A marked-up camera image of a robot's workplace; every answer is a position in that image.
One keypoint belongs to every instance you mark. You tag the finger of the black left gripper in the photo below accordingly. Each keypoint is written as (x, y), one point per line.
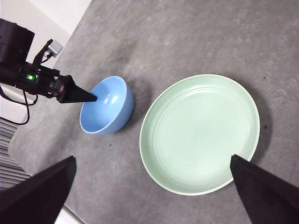
(73, 93)

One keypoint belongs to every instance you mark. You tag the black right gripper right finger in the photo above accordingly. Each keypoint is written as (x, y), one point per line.
(264, 193)

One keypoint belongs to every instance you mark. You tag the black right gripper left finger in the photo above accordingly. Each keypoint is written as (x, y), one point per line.
(39, 193)

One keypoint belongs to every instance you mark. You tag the blue ribbed bowl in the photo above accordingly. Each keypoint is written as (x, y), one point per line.
(109, 114)

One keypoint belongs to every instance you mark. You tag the pale green plate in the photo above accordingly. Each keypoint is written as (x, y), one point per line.
(198, 135)

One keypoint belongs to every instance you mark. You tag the grey slatted panel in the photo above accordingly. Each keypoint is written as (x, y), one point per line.
(9, 151)

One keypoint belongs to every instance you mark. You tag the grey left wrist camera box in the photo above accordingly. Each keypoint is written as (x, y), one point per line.
(55, 47)

